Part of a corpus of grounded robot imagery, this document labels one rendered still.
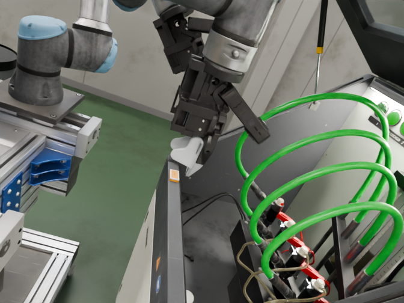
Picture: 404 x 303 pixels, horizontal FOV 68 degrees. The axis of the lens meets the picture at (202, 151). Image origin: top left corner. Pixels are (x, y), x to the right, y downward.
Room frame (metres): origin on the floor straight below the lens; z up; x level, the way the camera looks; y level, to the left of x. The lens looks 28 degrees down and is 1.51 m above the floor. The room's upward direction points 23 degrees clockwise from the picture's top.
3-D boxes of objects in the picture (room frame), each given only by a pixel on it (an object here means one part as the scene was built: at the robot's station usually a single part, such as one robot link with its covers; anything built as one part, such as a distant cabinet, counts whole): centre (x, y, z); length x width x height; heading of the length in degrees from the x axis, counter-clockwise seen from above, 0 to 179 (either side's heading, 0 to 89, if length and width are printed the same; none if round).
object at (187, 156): (0.45, 0.02, 1.25); 0.06 x 0.03 x 0.09; 107
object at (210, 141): (0.45, 0.00, 1.29); 0.05 x 0.02 x 0.09; 17
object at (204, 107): (0.47, 0.03, 1.35); 0.09 x 0.08 x 0.12; 107
